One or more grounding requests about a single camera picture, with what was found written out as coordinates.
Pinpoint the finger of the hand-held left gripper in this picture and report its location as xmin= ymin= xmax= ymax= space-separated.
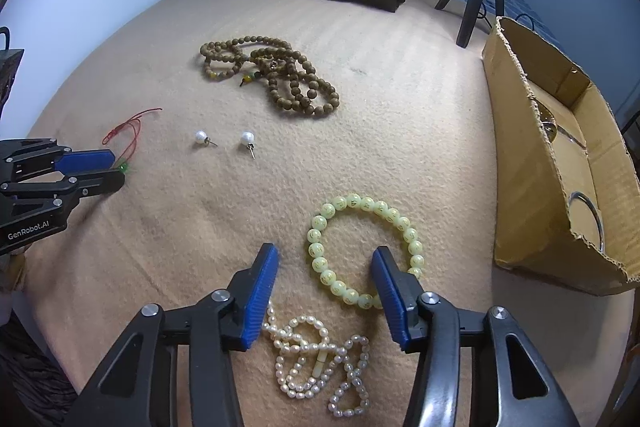
xmin=0 ymin=138 xmax=116 ymax=184
xmin=0 ymin=170 xmax=126 ymax=210

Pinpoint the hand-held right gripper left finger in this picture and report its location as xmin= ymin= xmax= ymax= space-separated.
xmin=70 ymin=243 xmax=279 ymax=427

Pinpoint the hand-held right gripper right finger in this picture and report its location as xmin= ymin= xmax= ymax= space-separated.
xmin=370 ymin=246 xmax=581 ymax=427

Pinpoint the red string with green bead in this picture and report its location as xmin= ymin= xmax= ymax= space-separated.
xmin=101 ymin=108 xmax=163 ymax=172

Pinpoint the pale green bead bracelet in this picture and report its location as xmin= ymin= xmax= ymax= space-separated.
xmin=306 ymin=193 xmax=425 ymax=309

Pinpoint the dark cloth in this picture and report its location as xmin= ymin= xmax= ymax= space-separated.
xmin=0 ymin=307 xmax=93 ymax=427

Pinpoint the brown cardboard box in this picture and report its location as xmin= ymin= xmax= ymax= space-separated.
xmin=481 ymin=16 xmax=640 ymax=297

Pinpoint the tan blanket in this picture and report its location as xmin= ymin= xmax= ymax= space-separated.
xmin=25 ymin=0 xmax=636 ymax=427

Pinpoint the white pearl necklace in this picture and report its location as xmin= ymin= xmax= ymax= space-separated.
xmin=262 ymin=299 xmax=372 ymax=419

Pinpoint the brown wooden bead necklace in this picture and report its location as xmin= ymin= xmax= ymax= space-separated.
xmin=200 ymin=34 xmax=341 ymax=120

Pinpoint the black cable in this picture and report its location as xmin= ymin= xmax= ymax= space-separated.
xmin=514 ymin=12 xmax=557 ymax=44

